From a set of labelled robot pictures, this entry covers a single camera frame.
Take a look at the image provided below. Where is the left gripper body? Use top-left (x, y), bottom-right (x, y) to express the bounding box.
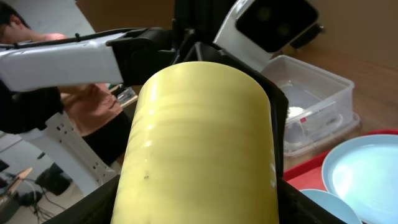
top-left (173, 1), bottom-right (288, 177)

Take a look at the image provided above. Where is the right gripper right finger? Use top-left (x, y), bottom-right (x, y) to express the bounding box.
top-left (277, 179), bottom-right (344, 224)

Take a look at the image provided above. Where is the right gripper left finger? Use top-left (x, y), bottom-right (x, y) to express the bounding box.
top-left (44, 175), bottom-right (120, 224)

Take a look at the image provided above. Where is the light blue bowl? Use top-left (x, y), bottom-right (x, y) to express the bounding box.
top-left (301, 189), bottom-right (362, 224)

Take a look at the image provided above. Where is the white tissue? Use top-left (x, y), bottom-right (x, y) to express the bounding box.
top-left (287, 106), bottom-right (305, 119)

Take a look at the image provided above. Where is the yellow cup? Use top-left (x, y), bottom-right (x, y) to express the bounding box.
top-left (111, 62), bottom-right (279, 224)

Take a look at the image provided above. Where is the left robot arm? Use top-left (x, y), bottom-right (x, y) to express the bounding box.
top-left (1, 1), bottom-right (288, 195)

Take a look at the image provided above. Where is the red serving tray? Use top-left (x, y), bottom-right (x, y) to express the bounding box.
top-left (282, 129), bottom-right (398, 224)

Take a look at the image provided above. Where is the light blue plate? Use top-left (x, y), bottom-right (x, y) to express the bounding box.
top-left (321, 134), bottom-right (398, 224)

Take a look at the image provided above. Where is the person in pink shirt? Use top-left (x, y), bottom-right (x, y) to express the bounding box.
top-left (1, 1), bottom-right (132, 166)

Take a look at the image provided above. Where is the clear plastic bin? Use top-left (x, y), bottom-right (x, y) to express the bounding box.
top-left (262, 55), bottom-right (360, 157)

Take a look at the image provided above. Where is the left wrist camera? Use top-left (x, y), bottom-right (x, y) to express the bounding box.
top-left (213, 0), bottom-right (318, 72)

